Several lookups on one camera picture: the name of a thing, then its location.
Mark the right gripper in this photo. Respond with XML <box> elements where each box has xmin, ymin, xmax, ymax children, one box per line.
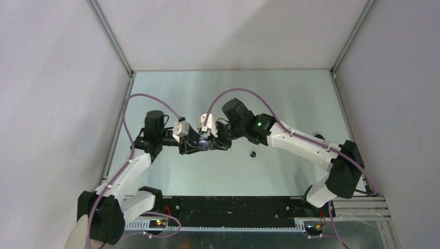
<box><xmin>208</xmin><ymin>121</ymin><xmax>245</xmax><ymax>151</ymax></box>

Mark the purple charging case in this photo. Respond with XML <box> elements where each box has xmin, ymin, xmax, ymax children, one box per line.
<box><xmin>197</xmin><ymin>136</ymin><xmax>210</xmax><ymax>149</ymax></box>

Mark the black charging case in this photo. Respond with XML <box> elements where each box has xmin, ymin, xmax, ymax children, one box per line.
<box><xmin>315</xmin><ymin>134</ymin><xmax>325</xmax><ymax>140</ymax></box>

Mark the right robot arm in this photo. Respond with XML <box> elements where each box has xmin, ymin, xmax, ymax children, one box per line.
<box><xmin>198</xmin><ymin>98</ymin><xmax>365</xmax><ymax>217</ymax></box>

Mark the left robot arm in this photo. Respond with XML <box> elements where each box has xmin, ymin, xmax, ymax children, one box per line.
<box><xmin>77</xmin><ymin>110</ymin><xmax>210</xmax><ymax>247</ymax></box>

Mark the left controller board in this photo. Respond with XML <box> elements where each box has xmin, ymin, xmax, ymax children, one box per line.
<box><xmin>148</xmin><ymin>219</ymin><xmax>167</xmax><ymax>229</ymax></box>

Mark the controller board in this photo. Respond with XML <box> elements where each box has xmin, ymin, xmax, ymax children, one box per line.
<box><xmin>148</xmin><ymin>219</ymin><xmax>167</xmax><ymax>229</ymax></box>
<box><xmin>305</xmin><ymin>225</ymin><xmax>325</xmax><ymax>231</ymax></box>

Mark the right controller board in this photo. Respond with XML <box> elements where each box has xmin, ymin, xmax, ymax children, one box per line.
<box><xmin>305</xmin><ymin>225</ymin><xmax>325</xmax><ymax>231</ymax></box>

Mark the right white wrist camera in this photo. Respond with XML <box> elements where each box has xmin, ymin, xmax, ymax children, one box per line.
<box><xmin>197</xmin><ymin>114</ymin><xmax>217</xmax><ymax>130</ymax></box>

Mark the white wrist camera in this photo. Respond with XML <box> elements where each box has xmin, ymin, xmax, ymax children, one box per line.
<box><xmin>172</xmin><ymin>120</ymin><xmax>190</xmax><ymax>142</ymax></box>
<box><xmin>197</xmin><ymin>114</ymin><xmax>217</xmax><ymax>130</ymax></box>

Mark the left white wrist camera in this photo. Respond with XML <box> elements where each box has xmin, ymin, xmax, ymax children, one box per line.
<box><xmin>172</xmin><ymin>120</ymin><xmax>190</xmax><ymax>142</ymax></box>

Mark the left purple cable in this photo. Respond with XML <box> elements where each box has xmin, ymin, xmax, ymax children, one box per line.
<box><xmin>86</xmin><ymin>93</ymin><xmax>182</xmax><ymax>249</ymax></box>

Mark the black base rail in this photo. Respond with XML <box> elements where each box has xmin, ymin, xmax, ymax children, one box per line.
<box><xmin>153</xmin><ymin>196</ymin><xmax>335</xmax><ymax>229</ymax></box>

